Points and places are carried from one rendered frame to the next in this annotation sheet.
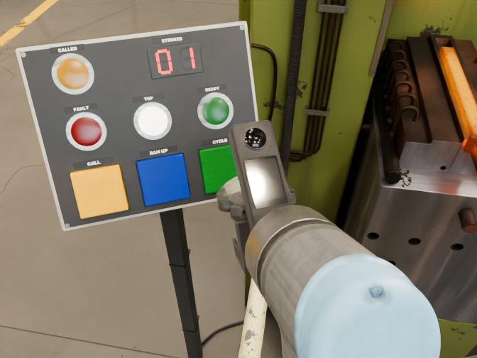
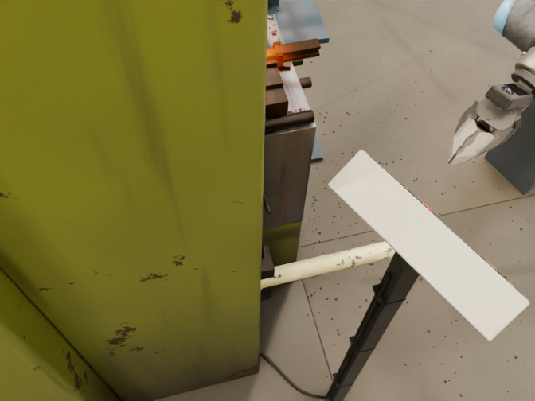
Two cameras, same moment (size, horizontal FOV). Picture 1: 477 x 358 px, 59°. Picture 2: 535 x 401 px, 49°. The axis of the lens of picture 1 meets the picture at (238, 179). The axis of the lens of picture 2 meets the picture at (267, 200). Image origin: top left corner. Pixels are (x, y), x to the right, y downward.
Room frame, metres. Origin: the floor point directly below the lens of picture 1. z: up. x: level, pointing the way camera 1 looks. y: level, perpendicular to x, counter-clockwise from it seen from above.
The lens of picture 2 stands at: (1.02, 0.42, 1.97)
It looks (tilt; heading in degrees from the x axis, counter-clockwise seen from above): 59 degrees down; 244
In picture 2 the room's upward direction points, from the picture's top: 2 degrees clockwise
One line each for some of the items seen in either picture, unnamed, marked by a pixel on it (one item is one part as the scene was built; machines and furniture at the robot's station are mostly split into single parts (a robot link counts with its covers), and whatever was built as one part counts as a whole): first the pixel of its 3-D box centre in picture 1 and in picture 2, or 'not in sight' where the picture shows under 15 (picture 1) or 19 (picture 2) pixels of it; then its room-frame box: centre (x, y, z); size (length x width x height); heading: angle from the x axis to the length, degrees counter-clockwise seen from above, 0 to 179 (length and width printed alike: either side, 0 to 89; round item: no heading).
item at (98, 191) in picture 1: (100, 190); not in sight; (0.46, 0.22, 1.01); 0.07 x 0.05 x 0.07; 105
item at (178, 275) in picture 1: (181, 273); (360, 349); (0.61, 0.15, 0.54); 0.04 x 0.04 x 1.08; 80
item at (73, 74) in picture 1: (73, 74); not in sight; (0.54, 0.24, 1.16); 0.05 x 0.03 x 0.04; 80
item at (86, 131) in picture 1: (86, 131); not in sight; (0.50, 0.23, 1.09); 0.05 x 0.03 x 0.04; 80
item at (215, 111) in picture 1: (215, 111); not in sight; (0.56, 0.04, 1.09); 0.05 x 0.03 x 0.04; 80
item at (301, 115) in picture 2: (385, 116); (226, 132); (0.76, -0.32, 0.93); 0.40 x 0.03 x 0.03; 170
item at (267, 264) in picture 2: not in sight; (264, 262); (0.78, -0.06, 0.80); 0.06 x 0.03 x 0.04; 80
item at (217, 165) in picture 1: (223, 167); not in sight; (0.51, 0.02, 1.01); 0.07 x 0.05 x 0.07; 105
